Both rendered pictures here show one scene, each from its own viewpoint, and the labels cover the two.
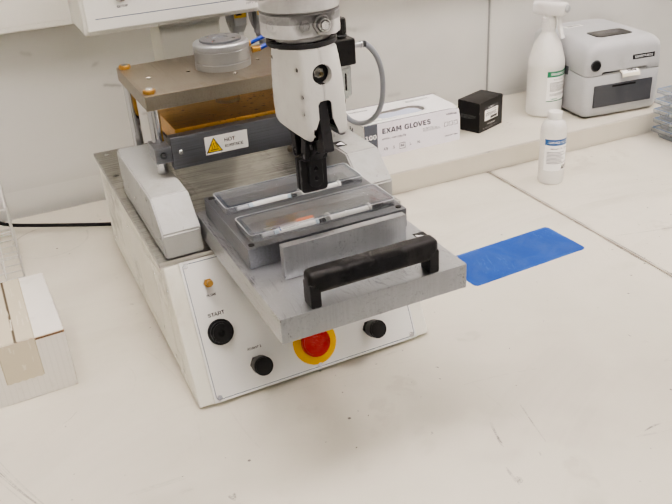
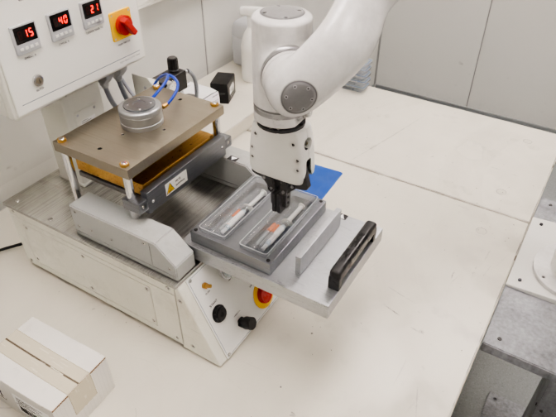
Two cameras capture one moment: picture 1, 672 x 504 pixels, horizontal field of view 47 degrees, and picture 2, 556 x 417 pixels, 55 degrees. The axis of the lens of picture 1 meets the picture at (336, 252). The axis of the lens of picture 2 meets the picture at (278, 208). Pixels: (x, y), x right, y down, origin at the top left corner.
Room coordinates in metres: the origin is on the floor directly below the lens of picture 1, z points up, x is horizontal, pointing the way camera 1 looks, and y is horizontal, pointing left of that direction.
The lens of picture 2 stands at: (0.24, 0.44, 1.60)
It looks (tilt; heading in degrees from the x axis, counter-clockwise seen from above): 38 degrees down; 325
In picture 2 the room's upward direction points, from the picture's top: straight up
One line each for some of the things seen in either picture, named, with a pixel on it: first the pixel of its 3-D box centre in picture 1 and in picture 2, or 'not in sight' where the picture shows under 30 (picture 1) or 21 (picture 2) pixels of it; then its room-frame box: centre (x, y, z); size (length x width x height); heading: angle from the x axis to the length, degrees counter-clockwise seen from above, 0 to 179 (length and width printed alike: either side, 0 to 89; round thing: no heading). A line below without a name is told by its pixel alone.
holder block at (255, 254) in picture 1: (302, 211); (261, 220); (0.87, 0.04, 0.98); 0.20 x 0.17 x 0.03; 114
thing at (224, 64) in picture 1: (231, 75); (139, 125); (1.15, 0.14, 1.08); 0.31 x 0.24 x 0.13; 114
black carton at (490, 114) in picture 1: (480, 111); (222, 87); (1.67, -0.34, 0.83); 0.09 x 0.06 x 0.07; 134
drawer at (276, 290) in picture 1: (319, 235); (283, 233); (0.83, 0.02, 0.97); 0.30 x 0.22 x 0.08; 24
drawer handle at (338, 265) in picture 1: (372, 269); (353, 253); (0.70, -0.04, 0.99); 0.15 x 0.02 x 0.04; 114
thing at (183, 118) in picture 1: (232, 94); (149, 140); (1.11, 0.13, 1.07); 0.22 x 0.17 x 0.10; 114
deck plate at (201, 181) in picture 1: (231, 176); (144, 194); (1.14, 0.16, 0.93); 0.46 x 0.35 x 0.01; 24
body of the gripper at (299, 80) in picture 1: (304, 80); (280, 145); (0.83, 0.02, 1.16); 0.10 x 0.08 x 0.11; 24
